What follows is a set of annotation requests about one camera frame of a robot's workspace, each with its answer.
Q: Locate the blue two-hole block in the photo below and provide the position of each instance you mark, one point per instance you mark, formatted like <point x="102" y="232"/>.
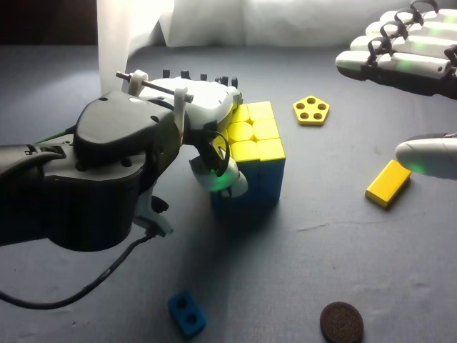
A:
<point x="187" y="314"/>

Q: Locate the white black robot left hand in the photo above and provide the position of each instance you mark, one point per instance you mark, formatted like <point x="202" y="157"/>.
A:
<point x="207" y="103"/>

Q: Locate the dark chocolate sandwich cookie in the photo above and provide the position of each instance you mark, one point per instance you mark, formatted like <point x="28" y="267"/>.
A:
<point x="341" y="323"/>

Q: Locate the Rubik's cube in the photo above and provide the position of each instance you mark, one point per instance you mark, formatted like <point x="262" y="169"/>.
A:
<point x="264" y="150"/>

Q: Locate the grey table cloth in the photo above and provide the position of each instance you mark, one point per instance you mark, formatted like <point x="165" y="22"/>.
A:
<point x="285" y="250"/>

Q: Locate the yellow rectangular block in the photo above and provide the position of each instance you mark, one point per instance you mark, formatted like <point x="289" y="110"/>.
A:
<point x="387" y="186"/>

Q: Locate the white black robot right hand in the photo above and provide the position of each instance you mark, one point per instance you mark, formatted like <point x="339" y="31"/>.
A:
<point x="410" y="64"/>

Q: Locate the yellow pentagon block with holes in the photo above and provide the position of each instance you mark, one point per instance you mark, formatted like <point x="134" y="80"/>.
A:
<point x="311" y="110"/>

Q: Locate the white backdrop sheet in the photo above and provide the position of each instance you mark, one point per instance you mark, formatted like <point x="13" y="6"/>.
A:
<point x="250" y="21"/>

